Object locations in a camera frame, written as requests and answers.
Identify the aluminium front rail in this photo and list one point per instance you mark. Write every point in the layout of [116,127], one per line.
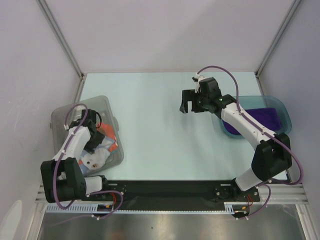
[281,194]

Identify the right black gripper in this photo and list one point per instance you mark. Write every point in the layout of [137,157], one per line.
[195,102]

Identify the orange towel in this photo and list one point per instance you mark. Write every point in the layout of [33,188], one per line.
[110,130]

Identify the teal plastic tray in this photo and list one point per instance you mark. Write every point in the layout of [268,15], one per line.
[255,101]

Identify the clear plastic bin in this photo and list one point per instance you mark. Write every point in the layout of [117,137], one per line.
[68,113]

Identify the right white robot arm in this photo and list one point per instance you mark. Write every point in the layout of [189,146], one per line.
[271,150]

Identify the left aluminium frame post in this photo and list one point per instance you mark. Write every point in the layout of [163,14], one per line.
[49,16]

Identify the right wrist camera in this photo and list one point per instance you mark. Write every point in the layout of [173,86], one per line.
[197,80]

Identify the white slotted cable duct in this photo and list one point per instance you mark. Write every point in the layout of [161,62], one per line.
[95,208]

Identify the purple towel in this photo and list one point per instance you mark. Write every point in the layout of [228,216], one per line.
[265,116]

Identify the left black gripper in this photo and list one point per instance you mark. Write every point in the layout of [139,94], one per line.
[89,147]

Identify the light blue paw towel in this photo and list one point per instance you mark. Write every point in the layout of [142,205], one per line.
[89,162]

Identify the right aluminium frame post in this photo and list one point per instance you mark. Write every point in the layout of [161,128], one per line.
[279,34]

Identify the aluminium frame post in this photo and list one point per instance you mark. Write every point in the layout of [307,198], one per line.
[49,16]
[279,34]

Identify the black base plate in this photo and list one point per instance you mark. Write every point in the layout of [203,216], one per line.
[151,195]

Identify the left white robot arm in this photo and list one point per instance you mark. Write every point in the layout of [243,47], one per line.
[62,177]

